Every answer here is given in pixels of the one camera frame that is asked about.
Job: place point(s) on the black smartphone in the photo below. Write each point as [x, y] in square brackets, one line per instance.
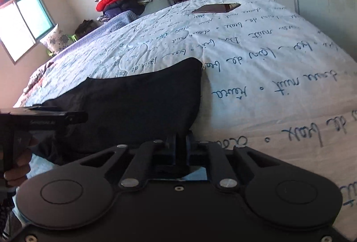
[216, 8]

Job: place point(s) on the floral pillow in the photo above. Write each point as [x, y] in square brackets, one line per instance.
[55, 38]

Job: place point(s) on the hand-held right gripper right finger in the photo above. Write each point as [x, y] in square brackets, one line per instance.
[191, 147]

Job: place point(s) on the black pants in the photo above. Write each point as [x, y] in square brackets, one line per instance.
[125, 102]

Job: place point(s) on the checkered cloth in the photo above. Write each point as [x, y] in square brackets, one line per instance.
[103, 18]

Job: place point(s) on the blue striped blanket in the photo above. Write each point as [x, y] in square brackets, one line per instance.
[111, 24]

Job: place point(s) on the zebra-print blanket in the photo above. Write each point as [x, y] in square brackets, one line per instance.
[33, 80]

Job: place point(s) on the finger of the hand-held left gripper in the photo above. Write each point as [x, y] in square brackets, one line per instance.
[75, 117]

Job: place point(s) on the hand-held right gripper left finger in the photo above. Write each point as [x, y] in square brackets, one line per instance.
[173, 147]

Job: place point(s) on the person's left hand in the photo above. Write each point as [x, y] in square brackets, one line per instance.
[18, 172]

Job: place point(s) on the navy jacket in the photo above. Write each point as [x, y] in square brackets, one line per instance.
[122, 9]

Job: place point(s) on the grey bag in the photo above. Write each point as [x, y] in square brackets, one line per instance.
[159, 2]

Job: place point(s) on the dark bag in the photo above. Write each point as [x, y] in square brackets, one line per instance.
[86, 29]

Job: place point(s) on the window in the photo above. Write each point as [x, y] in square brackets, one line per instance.
[22, 24]

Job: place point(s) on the white script-printed bed quilt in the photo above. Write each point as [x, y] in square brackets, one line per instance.
[265, 49]

